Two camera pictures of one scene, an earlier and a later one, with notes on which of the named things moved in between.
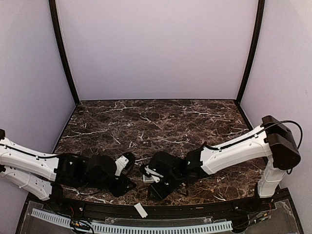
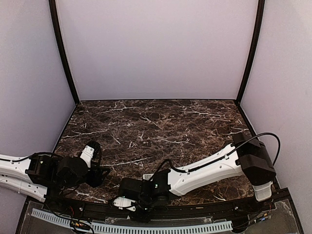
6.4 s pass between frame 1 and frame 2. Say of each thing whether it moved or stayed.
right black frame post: stayed
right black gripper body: moved
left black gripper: moved
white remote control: stayed
